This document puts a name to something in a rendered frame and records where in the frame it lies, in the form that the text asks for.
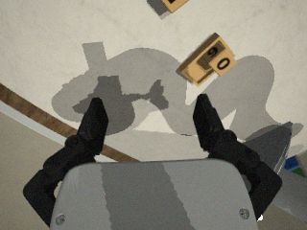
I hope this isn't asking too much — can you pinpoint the brown wooden digit cube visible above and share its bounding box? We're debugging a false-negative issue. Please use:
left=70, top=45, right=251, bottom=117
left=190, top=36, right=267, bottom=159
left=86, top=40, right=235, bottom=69
left=202, top=41, right=237, bottom=76
left=160, top=0, right=189, bottom=13

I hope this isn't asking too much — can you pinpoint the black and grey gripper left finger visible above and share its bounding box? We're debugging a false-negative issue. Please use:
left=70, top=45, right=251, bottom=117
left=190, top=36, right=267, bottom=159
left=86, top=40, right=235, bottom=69
left=23, top=98, right=108, bottom=228

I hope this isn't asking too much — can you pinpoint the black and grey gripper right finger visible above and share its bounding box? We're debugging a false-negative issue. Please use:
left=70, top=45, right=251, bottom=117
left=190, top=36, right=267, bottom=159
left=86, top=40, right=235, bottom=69
left=193, top=94, right=282, bottom=221

